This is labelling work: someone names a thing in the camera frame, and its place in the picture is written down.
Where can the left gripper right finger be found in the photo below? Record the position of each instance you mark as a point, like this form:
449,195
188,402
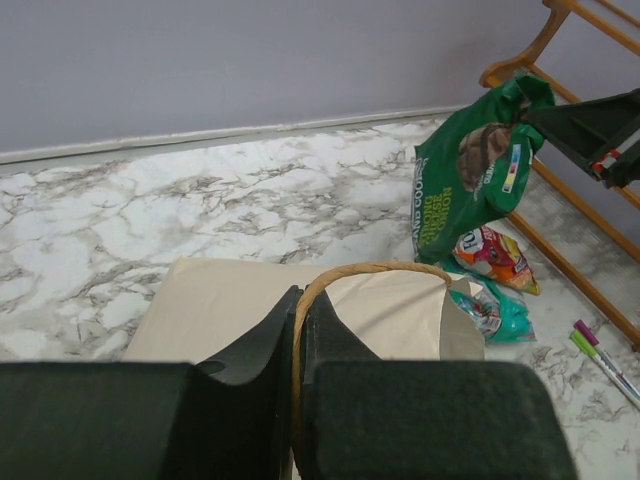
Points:
363,417

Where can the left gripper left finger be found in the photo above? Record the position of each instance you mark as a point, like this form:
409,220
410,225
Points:
226,417

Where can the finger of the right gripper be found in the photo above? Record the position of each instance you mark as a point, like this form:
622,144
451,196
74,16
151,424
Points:
600,136

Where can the beige paper bag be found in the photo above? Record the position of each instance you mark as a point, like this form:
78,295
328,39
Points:
202,305

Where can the green crisps bag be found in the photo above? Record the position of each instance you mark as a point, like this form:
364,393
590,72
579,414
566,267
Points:
475,167

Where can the orange pink snack packet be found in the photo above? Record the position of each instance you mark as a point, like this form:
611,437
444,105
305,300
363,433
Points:
496,256

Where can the teal snack packet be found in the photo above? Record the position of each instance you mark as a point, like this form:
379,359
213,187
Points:
500,313

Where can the wooden rack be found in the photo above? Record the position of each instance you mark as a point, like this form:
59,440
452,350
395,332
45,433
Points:
584,50

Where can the purple marker pen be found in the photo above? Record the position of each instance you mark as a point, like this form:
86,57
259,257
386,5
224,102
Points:
608,360

